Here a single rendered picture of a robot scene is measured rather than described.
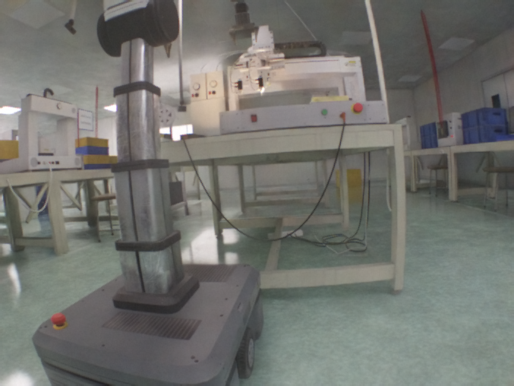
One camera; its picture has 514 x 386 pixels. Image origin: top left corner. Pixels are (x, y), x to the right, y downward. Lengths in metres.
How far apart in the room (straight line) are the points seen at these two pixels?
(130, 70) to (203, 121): 1.01
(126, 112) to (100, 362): 0.60
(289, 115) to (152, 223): 0.74
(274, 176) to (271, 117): 7.46
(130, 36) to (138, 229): 0.53
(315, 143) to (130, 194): 0.73
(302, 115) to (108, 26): 0.81
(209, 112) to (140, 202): 1.12
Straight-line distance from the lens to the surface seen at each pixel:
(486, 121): 3.83
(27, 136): 2.73
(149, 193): 0.74
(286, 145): 1.16
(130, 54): 0.86
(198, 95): 1.82
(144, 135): 0.76
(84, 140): 4.68
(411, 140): 5.96
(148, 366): 0.60
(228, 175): 8.84
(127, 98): 0.81
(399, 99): 9.52
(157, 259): 0.76
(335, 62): 1.76
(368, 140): 1.21
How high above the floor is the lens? 0.60
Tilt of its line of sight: 5 degrees down
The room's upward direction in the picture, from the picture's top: 4 degrees counter-clockwise
